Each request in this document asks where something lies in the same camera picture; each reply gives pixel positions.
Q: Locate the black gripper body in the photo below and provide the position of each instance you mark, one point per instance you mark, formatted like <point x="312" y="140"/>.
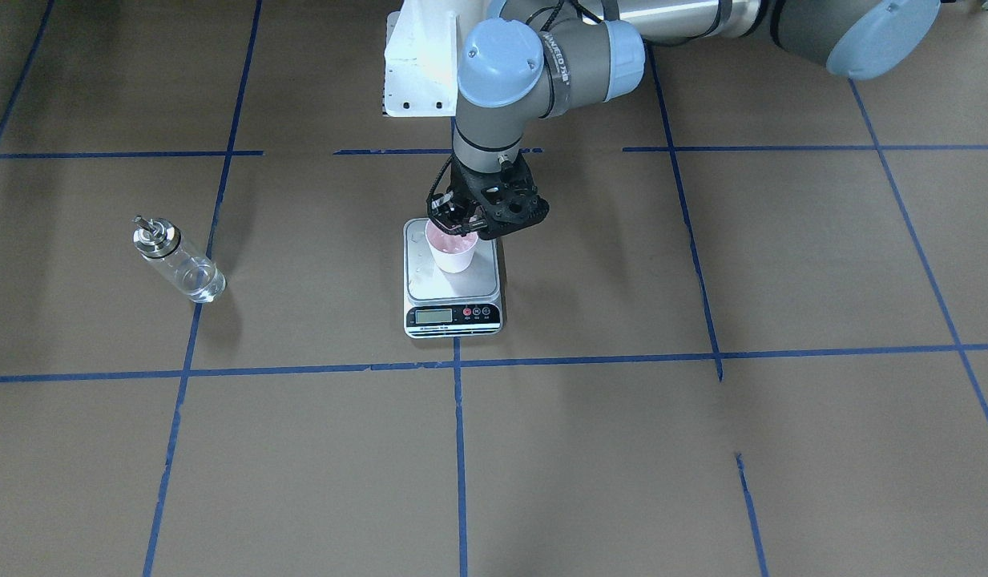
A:
<point x="464" y="191"/>

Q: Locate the clear glass sauce bottle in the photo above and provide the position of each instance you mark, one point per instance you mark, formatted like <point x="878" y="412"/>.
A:
<point x="169" y="252"/>

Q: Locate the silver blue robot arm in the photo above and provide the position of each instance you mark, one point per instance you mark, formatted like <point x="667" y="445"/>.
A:
<point x="530" y="60"/>

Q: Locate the silver digital kitchen scale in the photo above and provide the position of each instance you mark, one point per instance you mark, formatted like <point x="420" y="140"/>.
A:
<point x="443" y="304"/>

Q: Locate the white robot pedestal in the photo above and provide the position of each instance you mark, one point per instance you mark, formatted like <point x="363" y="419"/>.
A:
<point x="424" y="39"/>

